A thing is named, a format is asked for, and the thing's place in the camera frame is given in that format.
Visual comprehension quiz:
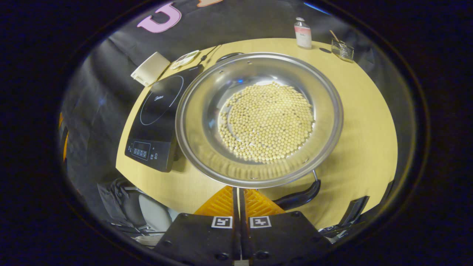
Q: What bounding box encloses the white plastic appliance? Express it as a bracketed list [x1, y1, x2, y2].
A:
[130, 52, 171, 87]

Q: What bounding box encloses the clear bottle with pink label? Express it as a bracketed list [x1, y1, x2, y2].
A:
[294, 17, 313, 49]

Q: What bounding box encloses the ribbed glass cup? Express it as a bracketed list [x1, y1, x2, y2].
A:
[331, 39, 354, 62]

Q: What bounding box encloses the pile of soybeans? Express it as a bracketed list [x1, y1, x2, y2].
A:
[218, 81, 315, 164]

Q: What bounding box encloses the black power cable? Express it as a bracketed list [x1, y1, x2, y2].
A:
[200, 44, 222, 65]

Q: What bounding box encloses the black induction cooktop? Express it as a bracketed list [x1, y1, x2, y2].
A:
[125, 65, 204, 173]

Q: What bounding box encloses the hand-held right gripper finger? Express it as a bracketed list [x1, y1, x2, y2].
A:
[239, 188, 333, 265]
[153, 186, 241, 265]

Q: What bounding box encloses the chair with white seat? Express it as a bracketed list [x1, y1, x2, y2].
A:
[97, 179, 178, 246]

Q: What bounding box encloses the white divided dish of beans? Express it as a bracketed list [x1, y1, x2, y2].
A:
[170, 50, 201, 70]

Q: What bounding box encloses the steel pot with black handles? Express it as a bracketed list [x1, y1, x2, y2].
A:
[175, 52, 344, 211]

